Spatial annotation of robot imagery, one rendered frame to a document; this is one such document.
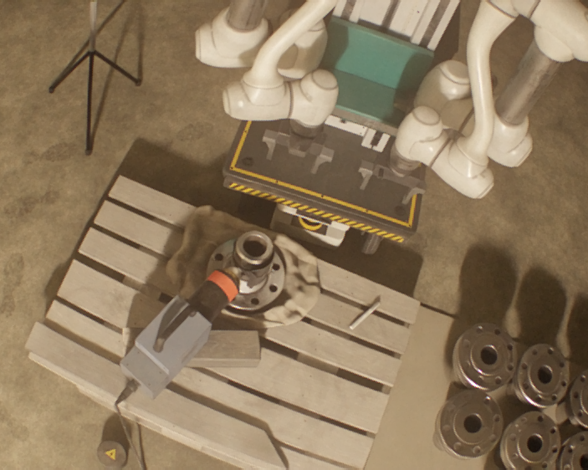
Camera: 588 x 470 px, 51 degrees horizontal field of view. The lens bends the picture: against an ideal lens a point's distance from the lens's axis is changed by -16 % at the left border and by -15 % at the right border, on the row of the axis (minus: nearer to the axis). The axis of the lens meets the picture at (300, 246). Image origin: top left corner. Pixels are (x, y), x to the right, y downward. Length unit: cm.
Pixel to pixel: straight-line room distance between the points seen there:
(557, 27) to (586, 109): 238
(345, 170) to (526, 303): 101
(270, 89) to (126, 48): 160
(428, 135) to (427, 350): 110
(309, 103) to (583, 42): 75
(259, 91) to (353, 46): 54
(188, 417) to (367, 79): 123
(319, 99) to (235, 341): 87
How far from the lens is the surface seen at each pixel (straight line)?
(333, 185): 248
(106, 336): 233
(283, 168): 247
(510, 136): 201
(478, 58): 172
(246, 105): 174
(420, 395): 260
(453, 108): 206
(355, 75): 228
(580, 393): 268
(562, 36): 163
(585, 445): 264
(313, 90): 175
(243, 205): 260
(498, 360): 250
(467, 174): 179
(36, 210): 274
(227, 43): 194
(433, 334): 270
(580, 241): 333
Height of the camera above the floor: 234
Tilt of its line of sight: 60 degrees down
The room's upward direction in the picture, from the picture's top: 25 degrees clockwise
